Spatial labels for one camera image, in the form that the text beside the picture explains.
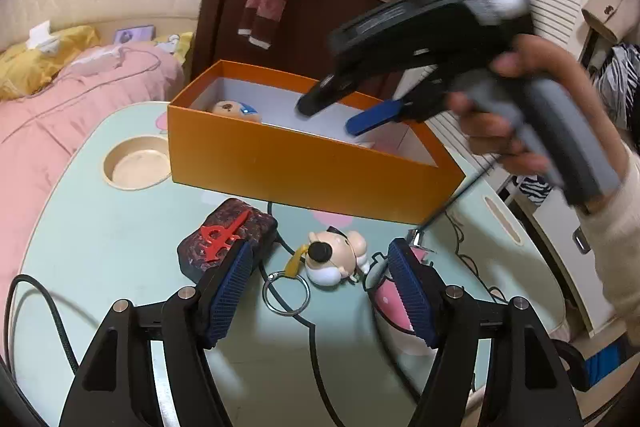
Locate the capybara plush with blue cap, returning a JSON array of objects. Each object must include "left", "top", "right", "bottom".
[{"left": 210, "top": 100, "right": 262, "bottom": 124}]

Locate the cartoon figure keychain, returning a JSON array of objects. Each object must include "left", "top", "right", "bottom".
[{"left": 284, "top": 227, "right": 371, "bottom": 287}]

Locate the dark red patterned pouch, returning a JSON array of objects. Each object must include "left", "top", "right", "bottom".
[{"left": 177, "top": 198, "right": 278, "bottom": 283}]

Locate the person right forearm sleeve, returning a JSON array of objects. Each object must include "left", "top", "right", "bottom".
[{"left": 577, "top": 145, "right": 640, "bottom": 346}]

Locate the person right hand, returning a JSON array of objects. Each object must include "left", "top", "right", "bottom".
[{"left": 446, "top": 35, "right": 629, "bottom": 213}]

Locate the orange storage box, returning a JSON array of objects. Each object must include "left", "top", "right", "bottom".
[{"left": 167, "top": 61, "right": 464, "bottom": 225}]

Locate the purple phone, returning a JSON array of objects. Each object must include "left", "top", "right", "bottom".
[{"left": 113, "top": 25, "right": 155, "bottom": 44}]

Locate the pink duvet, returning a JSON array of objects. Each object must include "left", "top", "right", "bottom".
[{"left": 1, "top": 44, "right": 186, "bottom": 355}]

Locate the yellow pillow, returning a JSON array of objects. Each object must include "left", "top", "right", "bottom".
[{"left": 1, "top": 25, "right": 100, "bottom": 101}]

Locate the black cable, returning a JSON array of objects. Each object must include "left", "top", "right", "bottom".
[{"left": 4, "top": 200, "right": 432, "bottom": 427}]

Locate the metal key ring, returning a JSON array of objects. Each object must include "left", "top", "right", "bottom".
[{"left": 261, "top": 272, "right": 313, "bottom": 318}]

